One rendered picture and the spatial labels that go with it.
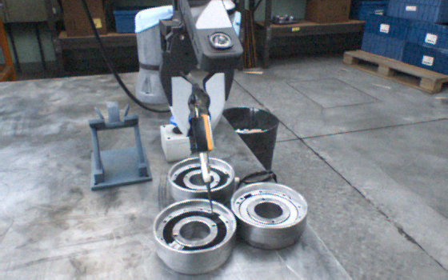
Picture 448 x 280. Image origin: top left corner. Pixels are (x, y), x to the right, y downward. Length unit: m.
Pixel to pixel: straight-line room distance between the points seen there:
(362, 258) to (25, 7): 3.68
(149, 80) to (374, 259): 1.22
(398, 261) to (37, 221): 1.48
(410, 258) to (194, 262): 1.46
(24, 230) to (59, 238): 0.06
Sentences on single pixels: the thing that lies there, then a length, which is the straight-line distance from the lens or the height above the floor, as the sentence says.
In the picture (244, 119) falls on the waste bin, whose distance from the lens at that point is 2.01.
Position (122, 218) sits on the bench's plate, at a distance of 0.58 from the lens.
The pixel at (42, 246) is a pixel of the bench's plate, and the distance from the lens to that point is 0.57.
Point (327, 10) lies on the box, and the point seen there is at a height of 0.59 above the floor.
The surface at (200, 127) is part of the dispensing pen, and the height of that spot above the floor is 0.94.
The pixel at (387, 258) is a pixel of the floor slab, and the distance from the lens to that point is 1.80.
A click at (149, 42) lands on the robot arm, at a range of 0.97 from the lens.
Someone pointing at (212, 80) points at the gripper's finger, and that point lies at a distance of 0.49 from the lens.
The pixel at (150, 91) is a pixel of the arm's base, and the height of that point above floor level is 0.83.
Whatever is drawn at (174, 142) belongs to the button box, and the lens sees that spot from 0.69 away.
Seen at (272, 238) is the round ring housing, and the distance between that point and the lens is 0.49.
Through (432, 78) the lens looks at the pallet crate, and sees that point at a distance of 3.96.
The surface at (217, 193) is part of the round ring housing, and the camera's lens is 0.55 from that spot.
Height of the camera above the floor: 1.15
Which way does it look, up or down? 26 degrees down
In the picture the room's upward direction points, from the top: straight up
